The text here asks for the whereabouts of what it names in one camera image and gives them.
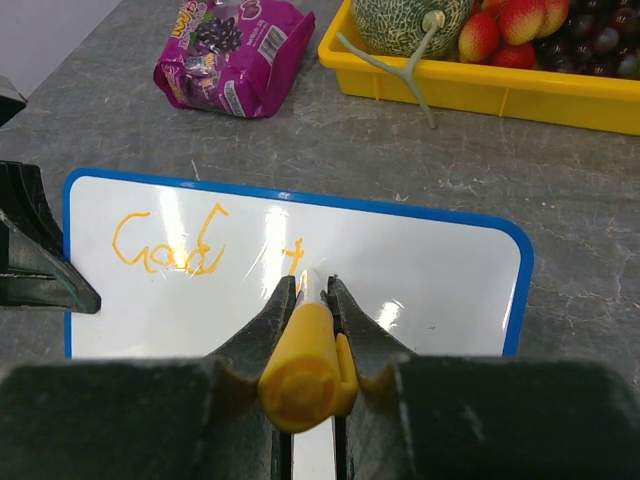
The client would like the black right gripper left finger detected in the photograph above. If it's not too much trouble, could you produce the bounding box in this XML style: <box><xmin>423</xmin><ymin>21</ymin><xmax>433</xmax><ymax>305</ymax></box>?
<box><xmin>1</xmin><ymin>276</ymin><xmax>295</xmax><ymax>479</ymax></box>

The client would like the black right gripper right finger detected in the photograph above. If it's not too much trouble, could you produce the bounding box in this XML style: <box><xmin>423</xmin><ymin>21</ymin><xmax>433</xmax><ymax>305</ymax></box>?
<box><xmin>327</xmin><ymin>277</ymin><xmax>639</xmax><ymax>479</ymax></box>

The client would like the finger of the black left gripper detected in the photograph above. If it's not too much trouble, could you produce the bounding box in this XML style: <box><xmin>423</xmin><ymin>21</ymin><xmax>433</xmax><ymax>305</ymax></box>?
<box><xmin>1</xmin><ymin>209</ymin><xmax>101</xmax><ymax>314</ymax></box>
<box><xmin>1</xmin><ymin>161</ymin><xmax>63</xmax><ymax>258</ymax></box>

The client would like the white marker with yellow cap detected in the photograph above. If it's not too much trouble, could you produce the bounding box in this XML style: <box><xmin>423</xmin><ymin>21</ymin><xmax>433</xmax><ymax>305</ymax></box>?
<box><xmin>258</xmin><ymin>269</ymin><xmax>359</xmax><ymax>434</ymax></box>

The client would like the blue framed whiteboard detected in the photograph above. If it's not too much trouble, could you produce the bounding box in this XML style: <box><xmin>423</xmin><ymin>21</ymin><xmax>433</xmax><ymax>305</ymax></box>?
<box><xmin>64</xmin><ymin>169</ymin><xmax>534</xmax><ymax>479</ymax></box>

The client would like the purple snack bag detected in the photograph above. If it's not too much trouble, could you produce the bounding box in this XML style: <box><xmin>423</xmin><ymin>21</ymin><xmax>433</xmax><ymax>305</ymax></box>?
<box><xmin>153</xmin><ymin>0</ymin><xmax>315</xmax><ymax>119</ymax></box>

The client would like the green netted melon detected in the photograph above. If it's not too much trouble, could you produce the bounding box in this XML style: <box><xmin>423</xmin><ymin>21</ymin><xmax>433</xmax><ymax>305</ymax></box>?
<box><xmin>335</xmin><ymin>0</ymin><xmax>475</xmax><ymax>130</ymax></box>

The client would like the red cherry cluster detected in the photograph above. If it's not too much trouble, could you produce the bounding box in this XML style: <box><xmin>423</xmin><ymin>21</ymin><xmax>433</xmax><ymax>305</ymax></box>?
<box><xmin>458</xmin><ymin>0</ymin><xmax>570</xmax><ymax>70</ymax></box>

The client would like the purple grape bunch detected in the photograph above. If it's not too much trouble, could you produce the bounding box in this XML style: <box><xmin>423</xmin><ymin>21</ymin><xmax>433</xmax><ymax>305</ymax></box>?
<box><xmin>534</xmin><ymin>0</ymin><xmax>639</xmax><ymax>80</ymax></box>

